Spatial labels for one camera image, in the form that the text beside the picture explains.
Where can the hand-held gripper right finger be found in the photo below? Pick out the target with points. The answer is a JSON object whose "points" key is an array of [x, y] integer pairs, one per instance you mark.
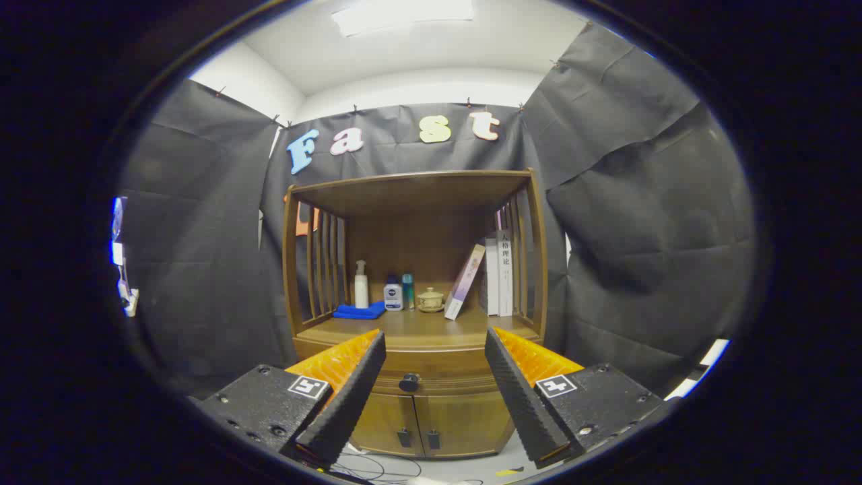
{"points": [[522, 404]]}

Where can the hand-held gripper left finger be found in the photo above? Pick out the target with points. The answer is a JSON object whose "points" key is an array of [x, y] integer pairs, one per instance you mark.
{"points": [[350, 404]]}

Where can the wooden drawer with black knob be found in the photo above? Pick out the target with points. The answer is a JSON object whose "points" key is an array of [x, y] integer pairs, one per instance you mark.
{"points": [[438, 369]]}

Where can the wooden cabinet door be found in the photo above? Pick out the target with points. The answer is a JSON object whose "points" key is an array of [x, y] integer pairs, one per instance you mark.
{"points": [[471, 421], [384, 421]]}

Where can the wooden countertop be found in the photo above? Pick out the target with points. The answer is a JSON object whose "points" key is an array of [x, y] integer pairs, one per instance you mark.
{"points": [[417, 327]]}

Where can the wooden cabinet with slatted sides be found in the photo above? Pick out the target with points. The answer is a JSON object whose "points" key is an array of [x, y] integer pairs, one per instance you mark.
{"points": [[417, 202]]}

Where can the yellow tape piece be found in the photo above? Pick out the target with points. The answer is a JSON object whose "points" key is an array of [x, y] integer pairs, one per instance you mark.
{"points": [[509, 471]]}

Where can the blue folded cloth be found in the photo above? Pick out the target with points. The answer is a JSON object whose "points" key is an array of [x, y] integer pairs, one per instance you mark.
{"points": [[357, 311]]}

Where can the white pump bottle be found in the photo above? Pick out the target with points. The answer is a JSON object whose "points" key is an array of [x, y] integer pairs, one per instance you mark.
{"points": [[361, 293]]}

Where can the white book with black lettering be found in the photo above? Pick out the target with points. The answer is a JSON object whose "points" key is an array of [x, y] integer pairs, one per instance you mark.
{"points": [[505, 289]]}

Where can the white lotion bottle blue cap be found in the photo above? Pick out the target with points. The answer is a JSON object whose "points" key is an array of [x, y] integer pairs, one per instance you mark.
{"points": [[393, 296]]}

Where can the dark patterned book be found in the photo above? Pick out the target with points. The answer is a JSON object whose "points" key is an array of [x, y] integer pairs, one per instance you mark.
{"points": [[482, 289]]}

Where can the plain white book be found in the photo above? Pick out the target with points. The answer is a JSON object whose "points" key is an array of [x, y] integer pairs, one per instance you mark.
{"points": [[491, 283]]}

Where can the teal slim bottle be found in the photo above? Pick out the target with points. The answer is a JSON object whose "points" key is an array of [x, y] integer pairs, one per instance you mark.
{"points": [[408, 289]]}

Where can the beige lidded teacup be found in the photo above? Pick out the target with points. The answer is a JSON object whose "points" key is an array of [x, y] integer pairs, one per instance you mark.
{"points": [[430, 300]]}

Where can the purple and white book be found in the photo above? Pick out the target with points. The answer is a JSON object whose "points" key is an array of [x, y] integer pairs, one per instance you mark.
{"points": [[465, 283]]}

